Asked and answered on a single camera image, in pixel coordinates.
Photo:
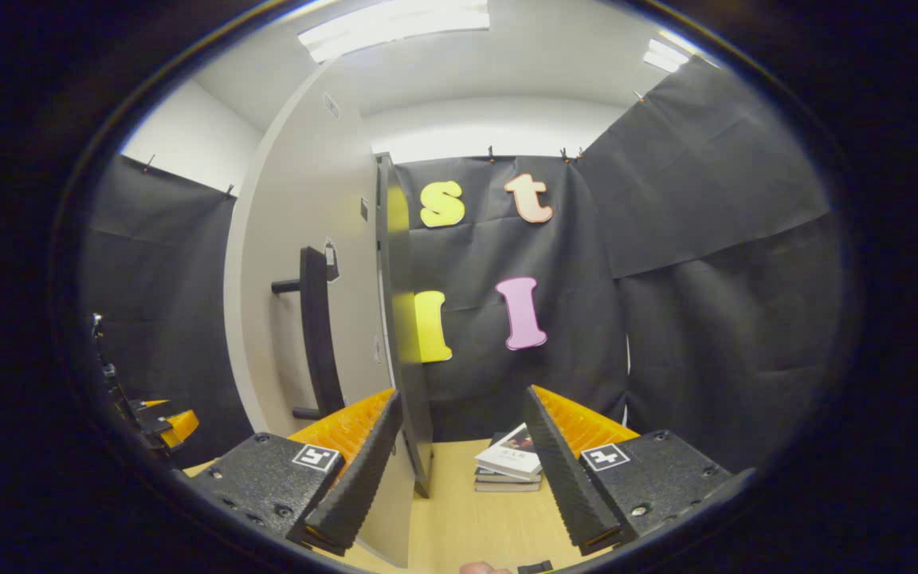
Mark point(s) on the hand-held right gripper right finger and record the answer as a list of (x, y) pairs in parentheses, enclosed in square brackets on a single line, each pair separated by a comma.
[(566, 486)]

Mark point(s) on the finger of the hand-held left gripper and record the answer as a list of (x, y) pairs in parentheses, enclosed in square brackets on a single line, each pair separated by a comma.
[(152, 404), (178, 428)]

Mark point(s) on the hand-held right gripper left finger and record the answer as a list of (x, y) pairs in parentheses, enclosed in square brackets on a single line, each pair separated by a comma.
[(363, 478)]

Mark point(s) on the beige cabinet door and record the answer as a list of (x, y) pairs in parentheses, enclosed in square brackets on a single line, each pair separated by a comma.
[(284, 207)]

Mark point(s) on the thin tan book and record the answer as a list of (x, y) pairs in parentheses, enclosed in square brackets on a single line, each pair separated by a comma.
[(507, 487)]

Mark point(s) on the white book with photo cover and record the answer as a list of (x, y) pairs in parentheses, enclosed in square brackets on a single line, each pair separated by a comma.
[(515, 456)]

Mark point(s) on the black backdrop cloth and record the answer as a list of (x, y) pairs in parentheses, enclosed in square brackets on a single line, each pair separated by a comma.
[(706, 319)]

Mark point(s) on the small ceiling light panel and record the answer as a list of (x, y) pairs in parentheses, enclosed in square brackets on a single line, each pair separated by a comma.
[(670, 56)]

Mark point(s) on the long ceiling light panel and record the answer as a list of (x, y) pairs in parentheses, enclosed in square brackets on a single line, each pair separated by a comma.
[(395, 28)]

